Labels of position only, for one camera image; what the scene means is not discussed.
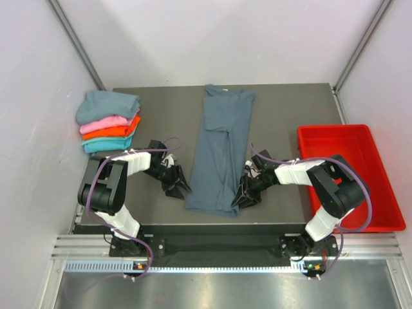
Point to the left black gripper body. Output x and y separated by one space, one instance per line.
168 176

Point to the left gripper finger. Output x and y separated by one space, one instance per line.
174 193
182 180

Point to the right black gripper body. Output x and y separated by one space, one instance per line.
253 187

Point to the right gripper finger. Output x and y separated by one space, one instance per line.
240 197
245 202

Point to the slate blue t shirt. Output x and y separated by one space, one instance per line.
220 151

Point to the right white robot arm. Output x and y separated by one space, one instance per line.
338 187

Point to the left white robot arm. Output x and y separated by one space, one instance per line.
103 192

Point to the folded orange t shirt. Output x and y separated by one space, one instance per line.
116 131

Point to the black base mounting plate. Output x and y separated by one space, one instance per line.
278 246

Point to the folded pink t shirt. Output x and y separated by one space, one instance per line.
110 121

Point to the folded turquoise t shirt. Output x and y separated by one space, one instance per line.
106 144

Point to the folded grey-blue t shirt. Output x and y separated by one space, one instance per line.
101 104

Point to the red plastic bin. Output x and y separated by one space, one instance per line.
356 144

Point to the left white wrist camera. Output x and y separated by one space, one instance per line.
169 161

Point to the grey slotted cable duct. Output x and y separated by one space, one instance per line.
136 267

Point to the aluminium frame rail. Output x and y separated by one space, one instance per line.
93 247

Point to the left corner aluminium post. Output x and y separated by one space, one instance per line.
74 40

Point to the corner aluminium post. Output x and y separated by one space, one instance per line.
366 37
74 40

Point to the right corner aluminium post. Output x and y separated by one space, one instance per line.
366 37

